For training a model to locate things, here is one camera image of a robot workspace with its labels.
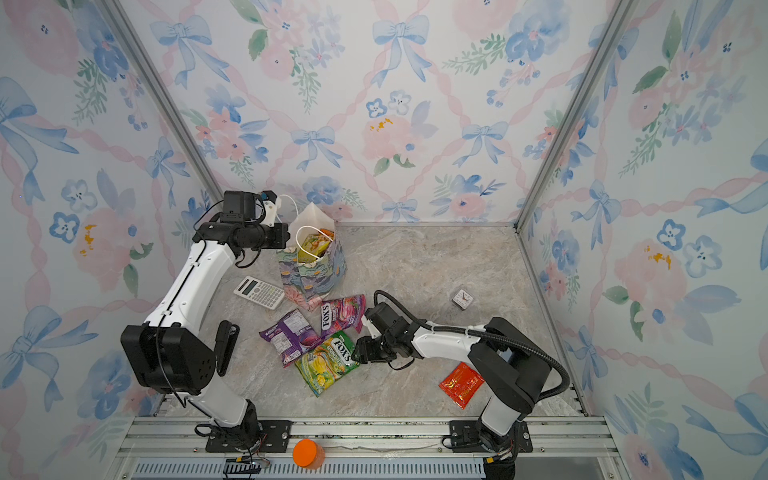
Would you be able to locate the purple snack packet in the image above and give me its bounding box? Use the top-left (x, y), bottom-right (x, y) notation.
top-left (259, 309), bottom-right (322, 368)

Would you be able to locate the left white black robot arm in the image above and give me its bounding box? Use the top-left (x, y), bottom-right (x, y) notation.
top-left (120, 222), bottom-right (290, 451)

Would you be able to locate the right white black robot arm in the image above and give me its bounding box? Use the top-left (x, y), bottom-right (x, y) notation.
top-left (352, 317), bottom-right (557, 453)

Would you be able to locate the aluminium frame rail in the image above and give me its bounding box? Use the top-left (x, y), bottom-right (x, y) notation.
top-left (106, 416), bottom-right (629, 479)

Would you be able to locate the floral paper gift bag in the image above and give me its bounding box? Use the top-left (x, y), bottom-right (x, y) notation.
top-left (277, 203), bottom-right (346, 311)

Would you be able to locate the orange Fox's candy bag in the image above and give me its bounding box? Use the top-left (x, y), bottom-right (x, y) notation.
top-left (318, 229), bottom-right (335, 242)

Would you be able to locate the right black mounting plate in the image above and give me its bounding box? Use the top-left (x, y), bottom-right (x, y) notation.
top-left (442, 420), bottom-right (533, 455)

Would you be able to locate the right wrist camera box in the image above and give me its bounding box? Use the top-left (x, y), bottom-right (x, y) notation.
top-left (363, 303), bottom-right (410, 338)

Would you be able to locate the yellow chips bag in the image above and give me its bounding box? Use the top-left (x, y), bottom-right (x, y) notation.
top-left (297, 232), bottom-right (333, 263)

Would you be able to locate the black corrugated cable conduit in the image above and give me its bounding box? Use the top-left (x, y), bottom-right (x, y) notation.
top-left (373, 289), bottom-right (571, 402)

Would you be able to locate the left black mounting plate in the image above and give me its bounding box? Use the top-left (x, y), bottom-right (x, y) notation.
top-left (195, 420), bottom-right (292, 454)

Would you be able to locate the magenta Fox's candy bag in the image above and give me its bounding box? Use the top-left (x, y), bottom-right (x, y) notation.
top-left (320, 294), bottom-right (366, 339)

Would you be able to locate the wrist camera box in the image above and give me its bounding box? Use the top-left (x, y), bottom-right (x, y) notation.
top-left (220, 190), bottom-right (280, 227)
top-left (363, 303), bottom-right (410, 338)

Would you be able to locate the white calculator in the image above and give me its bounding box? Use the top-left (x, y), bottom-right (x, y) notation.
top-left (234, 276), bottom-right (285, 311)

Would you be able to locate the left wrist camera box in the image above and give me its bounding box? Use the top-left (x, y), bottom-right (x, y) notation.
top-left (220, 190), bottom-right (280, 227)

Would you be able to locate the black mounting plate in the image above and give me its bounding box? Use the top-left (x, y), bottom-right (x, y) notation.
top-left (442, 420), bottom-right (533, 455)
top-left (195, 420), bottom-right (292, 454)

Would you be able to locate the red sauce packet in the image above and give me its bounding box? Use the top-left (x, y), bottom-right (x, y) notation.
top-left (439, 362), bottom-right (485, 410)

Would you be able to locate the orange round cap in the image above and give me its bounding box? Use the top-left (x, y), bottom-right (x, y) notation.
top-left (292, 439), bottom-right (326, 470)

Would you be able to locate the green Fox's candy bag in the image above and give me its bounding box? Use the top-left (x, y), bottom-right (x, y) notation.
top-left (294, 332), bottom-right (360, 397)

